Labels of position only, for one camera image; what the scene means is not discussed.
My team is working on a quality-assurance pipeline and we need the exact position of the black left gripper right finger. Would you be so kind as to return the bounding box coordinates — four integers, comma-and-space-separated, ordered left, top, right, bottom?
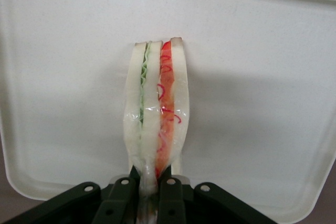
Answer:
156, 165, 282, 224

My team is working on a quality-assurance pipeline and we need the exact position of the triangle sandwich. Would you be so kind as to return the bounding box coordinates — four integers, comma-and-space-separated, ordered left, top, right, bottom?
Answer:
122, 36, 191, 224

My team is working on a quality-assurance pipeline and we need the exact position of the white rectangular plastic tray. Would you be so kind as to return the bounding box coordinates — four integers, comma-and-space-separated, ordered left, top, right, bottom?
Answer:
0, 0, 336, 224

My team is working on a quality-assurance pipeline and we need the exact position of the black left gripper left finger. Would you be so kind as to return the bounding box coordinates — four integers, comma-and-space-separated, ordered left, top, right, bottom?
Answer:
0, 165, 140, 224

